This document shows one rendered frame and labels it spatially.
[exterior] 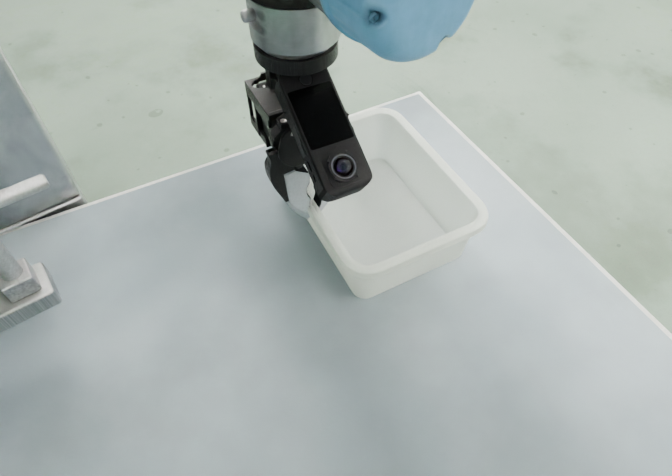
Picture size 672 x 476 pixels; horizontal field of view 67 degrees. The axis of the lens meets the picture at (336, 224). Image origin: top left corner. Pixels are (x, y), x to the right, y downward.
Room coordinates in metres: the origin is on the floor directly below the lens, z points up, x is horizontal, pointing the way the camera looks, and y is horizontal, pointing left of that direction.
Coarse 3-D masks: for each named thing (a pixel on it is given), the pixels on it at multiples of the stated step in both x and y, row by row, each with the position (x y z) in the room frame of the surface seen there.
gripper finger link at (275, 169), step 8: (272, 152) 0.35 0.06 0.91; (272, 160) 0.35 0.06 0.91; (280, 160) 0.35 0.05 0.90; (272, 168) 0.35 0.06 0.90; (280, 168) 0.35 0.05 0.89; (288, 168) 0.35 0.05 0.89; (272, 176) 0.35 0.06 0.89; (280, 176) 0.35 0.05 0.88; (272, 184) 0.35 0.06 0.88; (280, 184) 0.35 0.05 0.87; (280, 192) 0.35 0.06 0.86; (288, 200) 0.35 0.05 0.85
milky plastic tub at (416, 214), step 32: (384, 128) 0.52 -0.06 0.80; (384, 160) 0.51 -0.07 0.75; (416, 160) 0.46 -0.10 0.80; (384, 192) 0.45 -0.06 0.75; (416, 192) 0.44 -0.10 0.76; (448, 192) 0.40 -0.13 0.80; (320, 224) 0.34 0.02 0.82; (352, 224) 0.40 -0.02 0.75; (384, 224) 0.40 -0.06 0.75; (416, 224) 0.40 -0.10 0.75; (448, 224) 0.39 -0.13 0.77; (480, 224) 0.34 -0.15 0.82; (352, 256) 0.35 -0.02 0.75; (384, 256) 0.35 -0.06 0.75; (416, 256) 0.30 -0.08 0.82; (448, 256) 0.34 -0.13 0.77; (352, 288) 0.30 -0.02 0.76; (384, 288) 0.30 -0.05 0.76
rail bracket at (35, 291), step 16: (0, 192) 0.26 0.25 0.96; (16, 192) 0.26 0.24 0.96; (32, 192) 0.26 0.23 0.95; (0, 256) 0.23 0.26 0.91; (0, 272) 0.23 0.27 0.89; (16, 272) 0.24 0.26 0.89; (32, 272) 0.24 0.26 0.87; (48, 272) 0.26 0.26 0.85; (0, 288) 0.22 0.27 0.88; (16, 288) 0.23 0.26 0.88; (32, 288) 0.23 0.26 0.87; (48, 288) 0.24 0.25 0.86; (0, 304) 0.22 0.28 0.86; (16, 304) 0.22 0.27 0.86; (32, 304) 0.22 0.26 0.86; (48, 304) 0.23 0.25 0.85; (0, 320) 0.21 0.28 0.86; (16, 320) 0.21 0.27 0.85
